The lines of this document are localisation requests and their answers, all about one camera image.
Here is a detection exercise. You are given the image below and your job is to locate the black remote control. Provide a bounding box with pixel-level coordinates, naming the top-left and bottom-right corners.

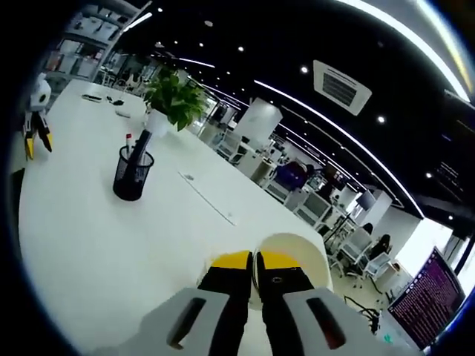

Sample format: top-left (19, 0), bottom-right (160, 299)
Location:
top-left (130, 128), bottom-right (154, 166)

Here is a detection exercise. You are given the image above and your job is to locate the group of white office chairs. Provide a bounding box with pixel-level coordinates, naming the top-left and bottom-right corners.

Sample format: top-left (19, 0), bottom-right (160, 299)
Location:
top-left (213, 129), bottom-right (405, 283)

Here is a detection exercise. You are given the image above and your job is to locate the table cable slot cover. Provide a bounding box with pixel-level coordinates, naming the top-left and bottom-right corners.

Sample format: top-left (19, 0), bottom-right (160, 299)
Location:
top-left (177, 170), bottom-right (238, 226)

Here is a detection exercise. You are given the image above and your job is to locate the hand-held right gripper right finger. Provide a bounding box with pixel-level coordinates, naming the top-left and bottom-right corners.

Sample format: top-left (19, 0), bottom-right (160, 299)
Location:
top-left (257, 251), bottom-right (376, 356)

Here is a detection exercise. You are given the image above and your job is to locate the group of ceiling spotlights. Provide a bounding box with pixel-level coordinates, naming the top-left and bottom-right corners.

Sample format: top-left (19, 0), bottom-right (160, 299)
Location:
top-left (155, 5), bottom-right (456, 223)

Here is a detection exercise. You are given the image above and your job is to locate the ceiling air vent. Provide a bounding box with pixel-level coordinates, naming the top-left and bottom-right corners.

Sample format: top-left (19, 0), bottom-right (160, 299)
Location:
top-left (312, 59), bottom-right (373, 116)

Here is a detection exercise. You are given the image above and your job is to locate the long ceiling light strip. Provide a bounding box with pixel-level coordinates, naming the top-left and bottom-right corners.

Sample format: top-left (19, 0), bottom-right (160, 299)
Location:
top-left (333, 0), bottom-right (472, 103)

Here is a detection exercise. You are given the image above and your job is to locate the white paper cup green print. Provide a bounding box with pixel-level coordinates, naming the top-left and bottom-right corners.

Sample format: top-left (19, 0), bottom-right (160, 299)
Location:
top-left (202, 232), bottom-right (333, 312)

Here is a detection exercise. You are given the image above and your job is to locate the green potted plant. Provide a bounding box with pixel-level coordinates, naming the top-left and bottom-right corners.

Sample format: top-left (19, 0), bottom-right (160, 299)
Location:
top-left (142, 66), bottom-right (207, 138)

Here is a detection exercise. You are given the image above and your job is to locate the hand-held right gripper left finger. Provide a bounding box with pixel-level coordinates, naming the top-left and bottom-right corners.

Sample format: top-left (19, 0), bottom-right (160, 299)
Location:
top-left (140, 251), bottom-right (254, 356)

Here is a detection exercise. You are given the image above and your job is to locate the group of white storage boxes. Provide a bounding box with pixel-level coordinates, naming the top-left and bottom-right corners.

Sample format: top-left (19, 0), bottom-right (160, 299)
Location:
top-left (47, 7), bottom-right (119, 75)

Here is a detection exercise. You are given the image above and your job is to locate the grey mounted screen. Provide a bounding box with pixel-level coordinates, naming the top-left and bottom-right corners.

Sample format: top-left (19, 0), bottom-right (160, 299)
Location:
top-left (356, 190), bottom-right (378, 209)

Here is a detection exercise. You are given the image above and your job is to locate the curved ceiling light strip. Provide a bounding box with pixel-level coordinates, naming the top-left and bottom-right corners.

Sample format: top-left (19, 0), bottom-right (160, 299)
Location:
top-left (254, 79), bottom-right (426, 220)

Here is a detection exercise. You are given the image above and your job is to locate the large hanging display screen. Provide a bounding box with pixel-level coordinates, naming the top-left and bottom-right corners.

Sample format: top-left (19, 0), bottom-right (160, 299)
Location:
top-left (433, 88), bottom-right (475, 212)

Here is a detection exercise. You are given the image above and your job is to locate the computer monitor purple text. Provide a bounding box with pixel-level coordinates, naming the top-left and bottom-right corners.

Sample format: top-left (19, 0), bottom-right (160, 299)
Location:
top-left (387, 247), bottom-right (468, 352)

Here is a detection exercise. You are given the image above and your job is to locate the grey metal storage shelf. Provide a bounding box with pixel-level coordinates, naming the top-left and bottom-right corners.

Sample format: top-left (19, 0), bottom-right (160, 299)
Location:
top-left (44, 0), bottom-right (125, 85)

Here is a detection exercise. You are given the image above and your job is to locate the black mesh pen holder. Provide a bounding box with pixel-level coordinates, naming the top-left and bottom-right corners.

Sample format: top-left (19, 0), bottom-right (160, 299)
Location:
top-left (112, 145), bottom-right (155, 202)

